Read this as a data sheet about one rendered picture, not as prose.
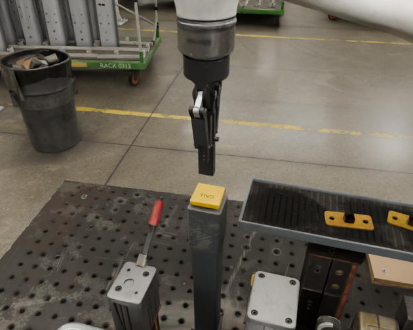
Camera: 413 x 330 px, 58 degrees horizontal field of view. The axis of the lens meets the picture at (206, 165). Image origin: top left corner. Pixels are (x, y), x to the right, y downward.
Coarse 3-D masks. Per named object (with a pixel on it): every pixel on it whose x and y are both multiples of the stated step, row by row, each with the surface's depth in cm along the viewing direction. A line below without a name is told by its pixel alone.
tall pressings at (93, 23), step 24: (0, 0) 405; (24, 0) 404; (48, 0) 402; (72, 0) 400; (96, 0) 398; (0, 24) 402; (24, 24) 417; (48, 24) 415; (72, 24) 420; (96, 24) 439; (0, 48) 410
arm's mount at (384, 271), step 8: (368, 256) 118; (376, 256) 118; (368, 264) 117; (376, 264) 115; (384, 264) 115; (392, 264) 115; (400, 264) 116; (408, 264) 116; (376, 272) 112; (384, 272) 112; (392, 272) 112; (400, 272) 113; (408, 272) 113; (376, 280) 111; (384, 280) 110; (392, 280) 110; (400, 280) 110; (408, 280) 110; (408, 288) 110
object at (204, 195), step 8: (200, 184) 78; (200, 192) 75; (208, 192) 75; (216, 192) 75; (224, 192) 76; (192, 200) 73; (200, 200) 73; (208, 200) 73; (216, 200) 73; (216, 208) 73
